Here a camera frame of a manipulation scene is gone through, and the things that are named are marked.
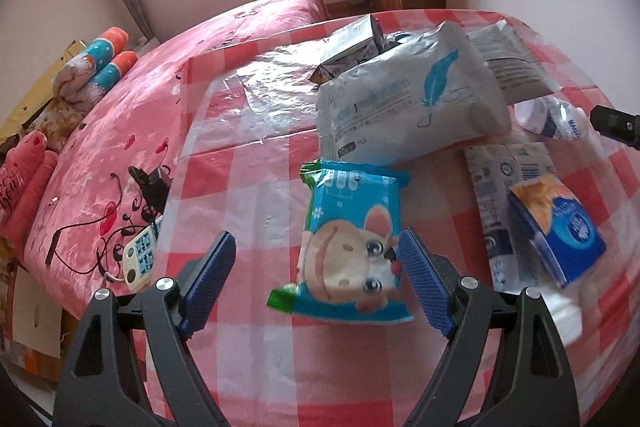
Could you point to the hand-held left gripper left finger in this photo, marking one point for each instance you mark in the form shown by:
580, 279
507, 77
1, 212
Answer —
207, 287

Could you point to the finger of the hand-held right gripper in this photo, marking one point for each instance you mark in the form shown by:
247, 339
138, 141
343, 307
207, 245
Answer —
617, 124

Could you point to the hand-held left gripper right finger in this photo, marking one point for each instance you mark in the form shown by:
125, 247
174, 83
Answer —
425, 287

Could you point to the crushed clear plastic bottle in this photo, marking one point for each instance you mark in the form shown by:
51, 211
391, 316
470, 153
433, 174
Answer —
545, 114

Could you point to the blue cartoon wet wipes packet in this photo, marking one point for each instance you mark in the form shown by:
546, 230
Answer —
345, 227

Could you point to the white blue toothpaste tube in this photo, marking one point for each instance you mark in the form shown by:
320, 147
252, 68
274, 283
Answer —
492, 187

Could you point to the blue pocket tissue packet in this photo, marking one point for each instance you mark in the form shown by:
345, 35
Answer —
565, 237

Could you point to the white grey plastic packet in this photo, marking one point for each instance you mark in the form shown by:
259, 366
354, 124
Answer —
510, 62

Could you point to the large white tissue pack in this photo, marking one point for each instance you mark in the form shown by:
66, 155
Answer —
400, 107

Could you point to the small grey carton box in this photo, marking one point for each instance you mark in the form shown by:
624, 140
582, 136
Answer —
350, 39

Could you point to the white blue remote control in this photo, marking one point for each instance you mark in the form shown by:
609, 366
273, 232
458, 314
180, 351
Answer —
142, 254

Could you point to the red white checked plastic cloth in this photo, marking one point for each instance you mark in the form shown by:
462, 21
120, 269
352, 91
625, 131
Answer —
240, 187

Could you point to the black power adapter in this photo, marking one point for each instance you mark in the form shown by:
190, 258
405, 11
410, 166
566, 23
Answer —
155, 189

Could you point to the bed with pink sheet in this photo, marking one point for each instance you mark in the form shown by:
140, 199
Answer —
100, 117

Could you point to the pink printed pillow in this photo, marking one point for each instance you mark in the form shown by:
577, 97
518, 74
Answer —
20, 172

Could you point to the beige floral pillow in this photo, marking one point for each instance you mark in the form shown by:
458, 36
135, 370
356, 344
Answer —
55, 122

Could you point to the yellow wooden headboard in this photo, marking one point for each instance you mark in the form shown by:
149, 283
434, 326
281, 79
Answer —
30, 92

